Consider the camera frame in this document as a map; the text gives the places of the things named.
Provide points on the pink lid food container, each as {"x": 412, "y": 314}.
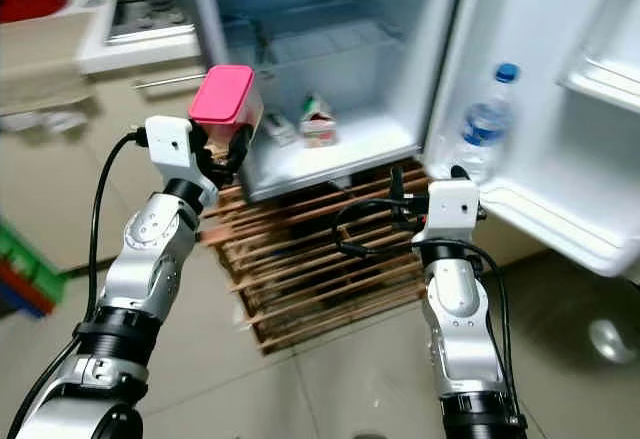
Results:
{"x": 222, "y": 94}

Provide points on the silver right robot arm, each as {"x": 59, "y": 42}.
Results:
{"x": 460, "y": 319}

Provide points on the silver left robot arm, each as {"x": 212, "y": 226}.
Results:
{"x": 150, "y": 259}

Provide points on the dark door fridge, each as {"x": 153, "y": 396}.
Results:
{"x": 360, "y": 149}

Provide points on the small white packet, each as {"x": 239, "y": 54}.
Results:
{"x": 280, "y": 131}

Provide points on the blue cap water bottle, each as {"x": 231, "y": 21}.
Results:
{"x": 485, "y": 124}

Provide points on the small red white carton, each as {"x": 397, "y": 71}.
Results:
{"x": 318, "y": 129}

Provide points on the wooden slatted rack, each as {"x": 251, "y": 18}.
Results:
{"x": 310, "y": 279}

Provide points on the steel gas stove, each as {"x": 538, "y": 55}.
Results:
{"x": 150, "y": 19}

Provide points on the beige kitchen counter cabinet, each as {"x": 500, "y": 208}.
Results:
{"x": 60, "y": 179}

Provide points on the green plastic crate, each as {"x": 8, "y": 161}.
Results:
{"x": 30, "y": 259}

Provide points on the blue plastic crate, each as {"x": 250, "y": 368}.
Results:
{"x": 20, "y": 301}

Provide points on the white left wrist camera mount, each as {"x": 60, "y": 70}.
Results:
{"x": 168, "y": 144}

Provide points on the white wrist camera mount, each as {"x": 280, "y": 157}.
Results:
{"x": 453, "y": 209}
{"x": 168, "y": 144}

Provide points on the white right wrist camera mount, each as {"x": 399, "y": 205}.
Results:
{"x": 453, "y": 209}

